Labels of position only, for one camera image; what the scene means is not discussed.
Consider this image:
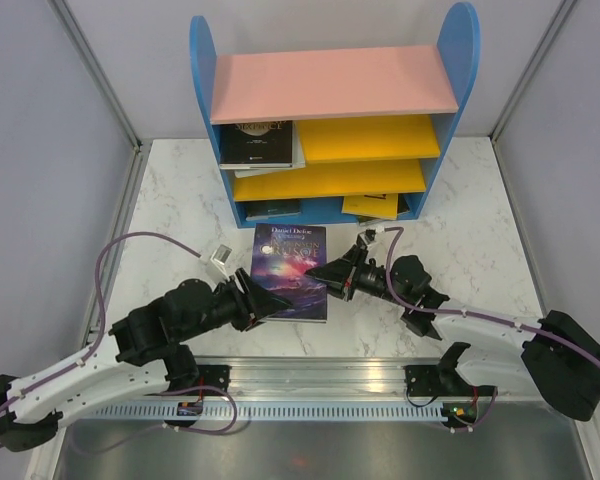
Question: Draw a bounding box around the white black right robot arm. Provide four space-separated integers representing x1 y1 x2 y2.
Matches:
306 246 600 421

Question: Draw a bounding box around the pale grey Gatsby book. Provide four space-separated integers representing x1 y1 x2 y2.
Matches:
231 121 306 178

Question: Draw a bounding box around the yellow Little Prince book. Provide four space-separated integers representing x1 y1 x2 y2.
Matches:
341 194 398 220

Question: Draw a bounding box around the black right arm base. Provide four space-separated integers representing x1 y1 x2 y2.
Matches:
403 342 495 407

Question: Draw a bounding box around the black Moon and Sixpence book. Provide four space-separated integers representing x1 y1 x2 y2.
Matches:
219 121 293 170

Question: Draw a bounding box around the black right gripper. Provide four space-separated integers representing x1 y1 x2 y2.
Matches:
303 244 409 308

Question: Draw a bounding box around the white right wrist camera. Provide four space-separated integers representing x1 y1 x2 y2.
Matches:
356 226 386 251

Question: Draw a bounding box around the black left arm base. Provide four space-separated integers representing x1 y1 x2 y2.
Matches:
167 364 231 401

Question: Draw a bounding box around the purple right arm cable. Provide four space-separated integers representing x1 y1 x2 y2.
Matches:
384 226 600 431

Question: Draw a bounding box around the purple Robinson Crusoe book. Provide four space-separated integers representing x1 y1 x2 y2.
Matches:
250 223 327 323

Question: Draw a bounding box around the teal ocean cover book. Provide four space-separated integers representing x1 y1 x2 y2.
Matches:
245 199 301 221

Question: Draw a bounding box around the blue pink yellow shelf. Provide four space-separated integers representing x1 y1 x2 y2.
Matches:
189 1 481 228

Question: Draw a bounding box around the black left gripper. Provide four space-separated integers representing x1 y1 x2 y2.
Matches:
177 267 293 342

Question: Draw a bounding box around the light blue slotted cable duct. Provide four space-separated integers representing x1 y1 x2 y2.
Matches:
88 398 475 422

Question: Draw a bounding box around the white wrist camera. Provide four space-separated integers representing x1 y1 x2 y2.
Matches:
205 244 232 283
356 226 386 251

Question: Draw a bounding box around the dark green Alice Wonderland book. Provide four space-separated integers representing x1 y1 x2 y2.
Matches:
355 194 410 223

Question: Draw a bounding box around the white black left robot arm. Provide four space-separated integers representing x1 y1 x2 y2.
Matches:
0 269 292 452

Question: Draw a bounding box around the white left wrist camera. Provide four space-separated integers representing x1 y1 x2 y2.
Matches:
205 244 232 283

